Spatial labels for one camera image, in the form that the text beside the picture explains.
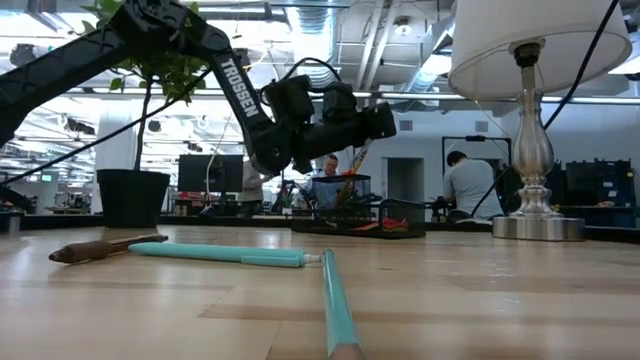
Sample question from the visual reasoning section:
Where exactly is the black computer monitor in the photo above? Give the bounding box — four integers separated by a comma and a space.
177, 153, 245, 194

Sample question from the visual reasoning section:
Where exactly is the brown pen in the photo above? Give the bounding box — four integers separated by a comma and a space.
47, 233, 170, 265

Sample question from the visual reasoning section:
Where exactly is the black aluminium table frame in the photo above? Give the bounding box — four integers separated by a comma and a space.
0, 212, 640, 245

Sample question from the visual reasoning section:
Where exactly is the black metal frame rig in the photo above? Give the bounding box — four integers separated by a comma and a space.
441, 134, 513, 174

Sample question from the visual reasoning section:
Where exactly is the black mesh desk organizer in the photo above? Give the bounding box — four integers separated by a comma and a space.
291, 173, 428, 240

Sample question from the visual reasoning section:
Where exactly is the green leafy plant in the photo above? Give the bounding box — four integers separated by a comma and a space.
79, 0, 211, 171

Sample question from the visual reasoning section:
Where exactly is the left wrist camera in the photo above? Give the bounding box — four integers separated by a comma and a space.
321, 81, 359, 124

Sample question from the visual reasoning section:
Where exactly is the black plant pot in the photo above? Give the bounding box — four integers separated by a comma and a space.
95, 168, 172, 230

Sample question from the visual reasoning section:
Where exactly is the black storage cabinet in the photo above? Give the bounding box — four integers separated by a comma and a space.
564, 158, 637, 229

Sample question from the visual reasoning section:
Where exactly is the table lamp with white shade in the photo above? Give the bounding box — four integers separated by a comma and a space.
469, 0, 621, 217

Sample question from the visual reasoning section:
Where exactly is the person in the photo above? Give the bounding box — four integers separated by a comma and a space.
302, 153, 342, 210
241, 158, 274, 204
441, 149, 505, 223

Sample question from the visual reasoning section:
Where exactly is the yellow pencil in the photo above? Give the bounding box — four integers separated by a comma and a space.
335, 141, 375, 207

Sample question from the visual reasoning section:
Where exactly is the white lamp shade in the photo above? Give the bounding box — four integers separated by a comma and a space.
448, 0, 633, 102

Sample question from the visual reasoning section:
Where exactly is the teal pen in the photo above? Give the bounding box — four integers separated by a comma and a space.
128, 241, 322, 269

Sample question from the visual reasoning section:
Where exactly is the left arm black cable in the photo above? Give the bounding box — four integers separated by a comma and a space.
0, 56, 342, 187

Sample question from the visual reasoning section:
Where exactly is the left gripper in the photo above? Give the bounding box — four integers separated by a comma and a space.
292, 102, 398, 174

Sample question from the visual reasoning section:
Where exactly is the silver lamp base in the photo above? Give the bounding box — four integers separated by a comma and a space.
492, 38, 587, 243

